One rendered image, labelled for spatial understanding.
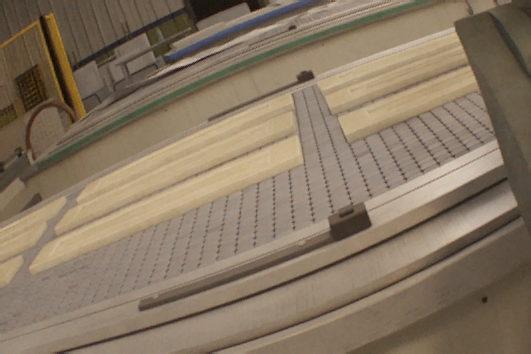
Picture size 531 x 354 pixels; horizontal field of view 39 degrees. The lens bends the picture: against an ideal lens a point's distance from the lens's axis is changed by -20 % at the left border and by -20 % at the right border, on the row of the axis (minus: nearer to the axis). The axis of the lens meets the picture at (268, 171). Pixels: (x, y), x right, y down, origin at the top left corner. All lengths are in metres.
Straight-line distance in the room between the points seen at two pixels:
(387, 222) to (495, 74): 0.51
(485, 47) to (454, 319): 0.52
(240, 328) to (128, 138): 4.22
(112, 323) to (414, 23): 4.16
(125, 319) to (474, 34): 0.71
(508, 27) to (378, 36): 4.47
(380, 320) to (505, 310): 0.22
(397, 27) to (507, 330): 4.12
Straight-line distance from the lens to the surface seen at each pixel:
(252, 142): 1.96
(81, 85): 12.35
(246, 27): 8.16
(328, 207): 1.32
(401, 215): 1.13
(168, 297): 1.18
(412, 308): 1.02
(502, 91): 0.65
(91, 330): 1.22
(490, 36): 0.69
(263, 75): 5.11
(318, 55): 5.11
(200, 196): 1.66
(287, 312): 1.05
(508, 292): 1.12
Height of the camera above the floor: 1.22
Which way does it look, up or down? 12 degrees down
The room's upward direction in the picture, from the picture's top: 24 degrees counter-clockwise
